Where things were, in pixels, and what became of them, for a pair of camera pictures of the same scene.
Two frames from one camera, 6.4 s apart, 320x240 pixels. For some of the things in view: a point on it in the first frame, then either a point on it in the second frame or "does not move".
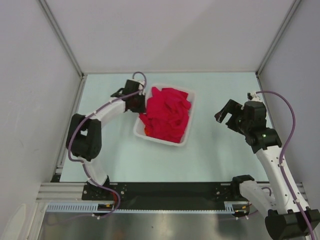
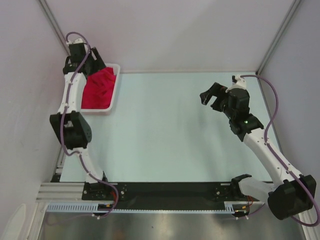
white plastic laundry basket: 139,126 → 116,71
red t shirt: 166,114 → 98,89
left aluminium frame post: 62,38 does not move
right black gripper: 234,108 → 216,89
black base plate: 165,195 does not move
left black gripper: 141,108 → 98,64
